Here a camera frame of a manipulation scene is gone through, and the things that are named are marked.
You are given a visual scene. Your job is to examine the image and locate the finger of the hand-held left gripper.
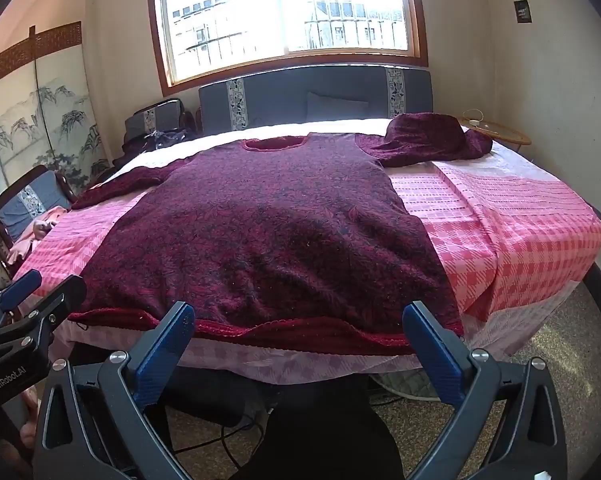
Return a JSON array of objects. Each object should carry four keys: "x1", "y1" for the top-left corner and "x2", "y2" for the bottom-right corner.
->
[
  {"x1": 0, "y1": 269, "x2": 42, "y2": 335},
  {"x1": 10, "y1": 274, "x2": 88, "y2": 348}
]

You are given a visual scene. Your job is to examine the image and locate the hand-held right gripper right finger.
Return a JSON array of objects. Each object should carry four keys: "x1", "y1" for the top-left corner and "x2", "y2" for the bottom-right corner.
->
[{"x1": 402, "y1": 301, "x2": 567, "y2": 480}]

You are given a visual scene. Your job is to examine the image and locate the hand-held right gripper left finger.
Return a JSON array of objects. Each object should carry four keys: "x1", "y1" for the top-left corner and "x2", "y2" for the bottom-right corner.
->
[{"x1": 33, "y1": 301, "x2": 196, "y2": 480}]

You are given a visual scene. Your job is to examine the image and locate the maroon patterned sweater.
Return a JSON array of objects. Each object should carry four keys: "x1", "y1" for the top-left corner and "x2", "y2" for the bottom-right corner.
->
[{"x1": 69, "y1": 112, "x2": 494, "y2": 357}]

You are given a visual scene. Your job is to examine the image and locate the dark clothes pile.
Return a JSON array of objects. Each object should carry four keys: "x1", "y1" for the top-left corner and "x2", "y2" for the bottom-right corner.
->
[{"x1": 139, "y1": 129, "x2": 190, "y2": 152}]

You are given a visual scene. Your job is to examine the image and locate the person's left hand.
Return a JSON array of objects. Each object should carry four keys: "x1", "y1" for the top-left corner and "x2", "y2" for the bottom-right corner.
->
[{"x1": 19, "y1": 389, "x2": 38, "y2": 448}]

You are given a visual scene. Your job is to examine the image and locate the white floor fan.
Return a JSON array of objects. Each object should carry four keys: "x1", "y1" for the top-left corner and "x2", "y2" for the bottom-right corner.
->
[{"x1": 369, "y1": 369, "x2": 439, "y2": 405}]

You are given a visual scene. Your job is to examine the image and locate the pink cloth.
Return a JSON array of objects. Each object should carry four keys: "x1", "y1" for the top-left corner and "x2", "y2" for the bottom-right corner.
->
[{"x1": 6, "y1": 205, "x2": 72, "y2": 267}]

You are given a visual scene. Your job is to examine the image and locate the wooden chair with grey cushion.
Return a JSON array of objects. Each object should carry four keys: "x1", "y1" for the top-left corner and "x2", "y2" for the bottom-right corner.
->
[
  {"x1": 122, "y1": 97, "x2": 200, "y2": 156},
  {"x1": 0, "y1": 164, "x2": 76, "y2": 261}
]

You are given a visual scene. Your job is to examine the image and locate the pink checkered bedsheet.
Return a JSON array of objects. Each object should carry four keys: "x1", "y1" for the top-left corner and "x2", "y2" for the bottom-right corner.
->
[{"x1": 10, "y1": 117, "x2": 601, "y2": 387}]

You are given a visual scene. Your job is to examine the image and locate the person's black pants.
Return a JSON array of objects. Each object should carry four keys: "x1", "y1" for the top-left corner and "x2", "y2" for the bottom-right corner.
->
[{"x1": 228, "y1": 374, "x2": 406, "y2": 480}]

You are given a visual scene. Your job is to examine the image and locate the painted folding screen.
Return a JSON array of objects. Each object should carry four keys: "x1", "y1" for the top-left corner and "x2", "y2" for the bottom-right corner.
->
[{"x1": 0, "y1": 21, "x2": 112, "y2": 281}]

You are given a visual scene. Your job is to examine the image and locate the round wooden table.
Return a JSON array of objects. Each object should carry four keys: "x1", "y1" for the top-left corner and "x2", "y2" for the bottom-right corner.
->
[{"x1": 455, "y1": 110, "x2": 532, "y2": 147}]

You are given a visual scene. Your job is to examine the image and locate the grey patterned headboard cushion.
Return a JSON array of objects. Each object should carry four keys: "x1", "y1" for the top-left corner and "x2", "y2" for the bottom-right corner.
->
[{"x1": 198, "y1": 64, "x2": 435, "y2": 136}]

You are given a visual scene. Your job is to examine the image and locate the wooden framed window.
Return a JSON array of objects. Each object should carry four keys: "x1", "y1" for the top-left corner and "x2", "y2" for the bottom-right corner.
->
[{"x1": 147, "y1": 0, "x2": 430, "y2": 97}]

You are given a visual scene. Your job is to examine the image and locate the black floor cable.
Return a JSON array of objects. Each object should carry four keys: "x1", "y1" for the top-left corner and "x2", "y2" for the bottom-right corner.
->
[{"x1": 173, "y1": 407, "x2": 268, "y2": 458}]

